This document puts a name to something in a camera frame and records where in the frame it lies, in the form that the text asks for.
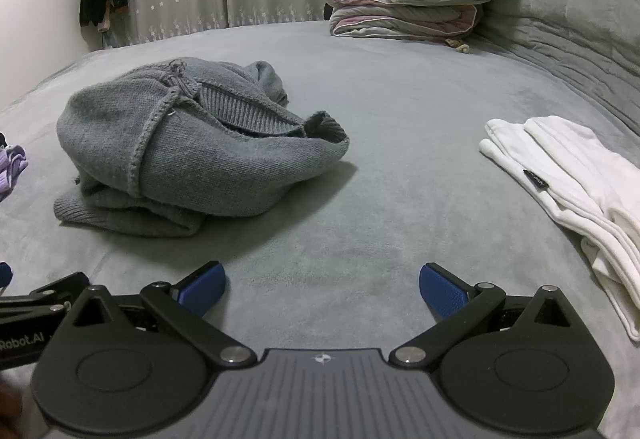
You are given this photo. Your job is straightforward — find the grey quilted bedspread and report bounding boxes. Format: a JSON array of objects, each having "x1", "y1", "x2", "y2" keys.
[{"x1": 475, "y1": 0, "x2": 640, "y2": 140}]

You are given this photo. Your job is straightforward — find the pink grey folded quilt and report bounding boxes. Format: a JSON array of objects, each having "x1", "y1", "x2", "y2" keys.
[{"x1": 322, "y1": 0, "x2": 483, "y2": 42}]

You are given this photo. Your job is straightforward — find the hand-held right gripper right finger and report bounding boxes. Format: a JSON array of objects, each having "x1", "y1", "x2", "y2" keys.
[{"x1": 389, "y1": 263, "x2": 583, "y2": 367}]

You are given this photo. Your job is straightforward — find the person's left hand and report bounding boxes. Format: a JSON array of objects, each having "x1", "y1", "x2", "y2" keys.
[{"x1": 0, "y1": 379, "x2": 24, "y2": 437}]

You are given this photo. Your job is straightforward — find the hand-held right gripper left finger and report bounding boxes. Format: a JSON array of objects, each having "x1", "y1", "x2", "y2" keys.
[{"x1": 62, "y1": 261, "x2": 258, "y2": 367}]

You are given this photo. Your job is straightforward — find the white folded garment black label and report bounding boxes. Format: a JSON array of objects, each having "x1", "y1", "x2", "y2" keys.
[{"x1": 479, "y1": 118, "x2": 640, "y2": 342}]

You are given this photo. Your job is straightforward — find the grey bed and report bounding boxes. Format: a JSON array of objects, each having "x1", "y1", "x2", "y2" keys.
[{"x1": 0, "y1": 19, "x2": 640, "y2": 372}]

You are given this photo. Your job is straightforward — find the grey knit sweater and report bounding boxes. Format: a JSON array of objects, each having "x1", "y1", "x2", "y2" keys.
[{"x1": 54, "y1": 57, "x2": 351, "y2": 238}]

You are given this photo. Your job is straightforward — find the purple folded cloth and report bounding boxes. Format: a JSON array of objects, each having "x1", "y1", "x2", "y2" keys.
[{"x1": 0, "y1": 144, "x2": 29, "y2": 204}]

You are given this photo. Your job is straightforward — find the pale hanging cloth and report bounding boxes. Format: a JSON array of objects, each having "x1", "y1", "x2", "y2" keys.
[{"x1": 97, "y1": 11, "x2": 123, "y2": 50}]

